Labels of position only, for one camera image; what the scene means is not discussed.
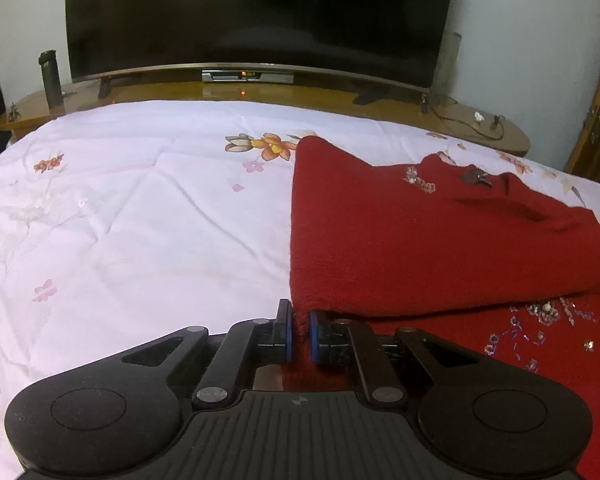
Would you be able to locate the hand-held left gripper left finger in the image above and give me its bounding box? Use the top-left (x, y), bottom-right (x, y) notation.
top-left (87, 299), bottom-right (295, 411)

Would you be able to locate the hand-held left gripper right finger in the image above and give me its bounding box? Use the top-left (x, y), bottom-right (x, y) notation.
top-left (307, 310), bottom-right (501, 406)

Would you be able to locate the red knitted sweater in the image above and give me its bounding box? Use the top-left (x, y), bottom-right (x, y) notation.
top-left (280, 135), bottom-right (600, 480)

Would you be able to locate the white floral bed sheet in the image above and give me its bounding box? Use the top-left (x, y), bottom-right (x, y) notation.
top-left (0, 99), bottom-right (600, 480)

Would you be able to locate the grey wrapped panel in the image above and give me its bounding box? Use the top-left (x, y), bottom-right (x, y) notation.
top-left (432, 32), bottom-right (462, 96)

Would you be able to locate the silver set-top box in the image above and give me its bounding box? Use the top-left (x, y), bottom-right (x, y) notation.
top-left (201, 69), bottom-right (297, 83)

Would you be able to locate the wooden television stand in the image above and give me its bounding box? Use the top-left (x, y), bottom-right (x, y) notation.
top-left (0, 77), bottom-right (531, 158)

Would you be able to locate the black flat television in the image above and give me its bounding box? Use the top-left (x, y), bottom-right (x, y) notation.
top-left (64, 0), bottom-right (458, 106)

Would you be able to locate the dark grey flask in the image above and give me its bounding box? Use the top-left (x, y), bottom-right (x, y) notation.
top-left (39, 50), bottom-right (63, 108)

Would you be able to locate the black cable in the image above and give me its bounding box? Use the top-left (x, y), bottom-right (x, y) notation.
top-left (421, 94), bottom-right (507, 141)

